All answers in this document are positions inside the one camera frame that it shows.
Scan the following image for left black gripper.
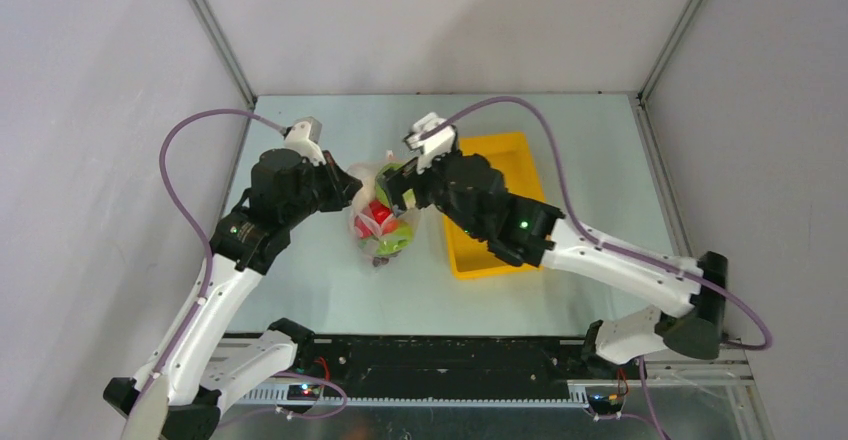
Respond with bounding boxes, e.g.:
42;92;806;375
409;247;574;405
282;150;363;228

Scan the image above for green cabbage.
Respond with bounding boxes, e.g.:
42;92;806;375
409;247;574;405
375;163;418;215

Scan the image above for red bell pepper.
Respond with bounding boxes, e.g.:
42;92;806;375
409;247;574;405
353;200;400;239

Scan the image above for green leafy vegetable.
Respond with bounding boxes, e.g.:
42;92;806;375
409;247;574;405
358;224;415;257

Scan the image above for clear pink-dotted zip bag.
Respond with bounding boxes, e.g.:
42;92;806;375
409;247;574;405
346;150;419;268

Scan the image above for yellow plastic tray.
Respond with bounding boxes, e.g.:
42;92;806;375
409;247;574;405
443;132;546;280

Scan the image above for purple grape bunch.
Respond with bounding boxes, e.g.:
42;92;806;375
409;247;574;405
372;256;391;268

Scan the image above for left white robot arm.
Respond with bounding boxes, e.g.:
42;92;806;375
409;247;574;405
104;149;362;439

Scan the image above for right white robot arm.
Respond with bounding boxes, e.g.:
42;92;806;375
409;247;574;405
376;152;727;378

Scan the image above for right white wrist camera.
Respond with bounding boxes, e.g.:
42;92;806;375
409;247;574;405
404;112;457;174

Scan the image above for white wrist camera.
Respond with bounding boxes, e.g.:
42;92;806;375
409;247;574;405
404;112;457;174
283;116;326;166

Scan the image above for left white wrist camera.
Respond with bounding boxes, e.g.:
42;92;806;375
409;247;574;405
283;116;326;166

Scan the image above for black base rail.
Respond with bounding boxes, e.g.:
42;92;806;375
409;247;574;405
254;334;647;405

